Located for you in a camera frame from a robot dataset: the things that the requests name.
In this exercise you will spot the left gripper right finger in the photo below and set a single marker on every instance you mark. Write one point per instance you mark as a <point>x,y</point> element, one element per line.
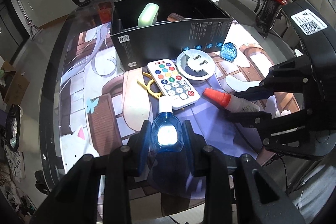
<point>188,138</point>

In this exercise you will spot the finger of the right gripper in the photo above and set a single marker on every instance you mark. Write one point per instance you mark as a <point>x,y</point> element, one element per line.
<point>255,93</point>
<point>249,119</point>

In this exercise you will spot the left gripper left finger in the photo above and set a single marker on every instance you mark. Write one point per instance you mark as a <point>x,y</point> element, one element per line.
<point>142,148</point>

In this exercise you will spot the blue bottle white cap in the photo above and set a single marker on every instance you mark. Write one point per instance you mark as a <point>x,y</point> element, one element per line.
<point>166,129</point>

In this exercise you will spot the glue bottle orange cap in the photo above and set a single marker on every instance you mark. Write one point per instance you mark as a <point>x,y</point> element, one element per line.
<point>230,102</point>

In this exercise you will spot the small blue faceted bottle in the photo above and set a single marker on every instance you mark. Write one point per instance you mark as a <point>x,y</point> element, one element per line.
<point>228,51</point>

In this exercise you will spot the white colourful-button remote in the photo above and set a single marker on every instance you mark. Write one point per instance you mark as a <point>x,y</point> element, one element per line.
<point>172,84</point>

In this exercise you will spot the round silver USB hub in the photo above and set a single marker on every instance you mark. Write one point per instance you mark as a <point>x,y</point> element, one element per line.
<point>195,65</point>

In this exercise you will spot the black cardboard box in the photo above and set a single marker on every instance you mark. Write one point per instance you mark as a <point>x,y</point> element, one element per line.
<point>136,47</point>

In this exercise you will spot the white green power bank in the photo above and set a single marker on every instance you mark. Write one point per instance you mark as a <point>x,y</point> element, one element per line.
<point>148,16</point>

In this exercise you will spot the beige trash bin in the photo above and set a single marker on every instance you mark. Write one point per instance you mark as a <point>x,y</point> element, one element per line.
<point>13,127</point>

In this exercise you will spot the brown cardboard box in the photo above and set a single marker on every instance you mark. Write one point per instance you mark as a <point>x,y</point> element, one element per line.
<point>13,85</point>

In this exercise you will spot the brown handle screwdriver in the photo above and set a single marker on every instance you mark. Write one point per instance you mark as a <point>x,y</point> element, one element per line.
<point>173,17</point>

